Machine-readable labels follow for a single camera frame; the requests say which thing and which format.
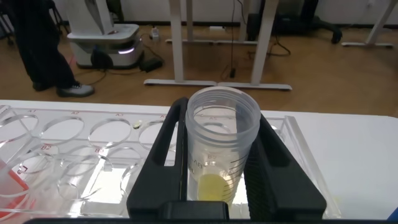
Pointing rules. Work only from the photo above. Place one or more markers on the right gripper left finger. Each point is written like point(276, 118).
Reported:
point(155, 183)

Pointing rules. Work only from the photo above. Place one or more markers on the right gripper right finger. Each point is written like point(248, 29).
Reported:
point(280, 193)

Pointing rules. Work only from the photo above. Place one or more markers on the yellow pigment test tube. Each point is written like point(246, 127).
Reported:
point(217, 130)

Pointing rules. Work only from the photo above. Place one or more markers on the clear acrylic test tube rack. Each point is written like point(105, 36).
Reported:
point(77, 146)

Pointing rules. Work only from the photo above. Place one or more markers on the red pigment test tube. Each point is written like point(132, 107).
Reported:
point(12, 193)

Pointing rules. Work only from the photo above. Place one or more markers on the black power adapter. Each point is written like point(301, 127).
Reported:
point(150, 64)

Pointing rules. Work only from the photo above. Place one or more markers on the white standing desk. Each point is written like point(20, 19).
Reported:
point(178, 46)
point(261, 56)

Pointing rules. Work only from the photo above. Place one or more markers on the white tower robot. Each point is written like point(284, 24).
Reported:
point(102, 46)

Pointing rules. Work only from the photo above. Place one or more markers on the white power strip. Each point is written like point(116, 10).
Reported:
point(155, 32)

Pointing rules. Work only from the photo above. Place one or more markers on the person in white t-shirt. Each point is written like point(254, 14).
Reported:
point(43, 56)

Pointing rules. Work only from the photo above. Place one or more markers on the long white desk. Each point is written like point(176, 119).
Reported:
point(376, 31)

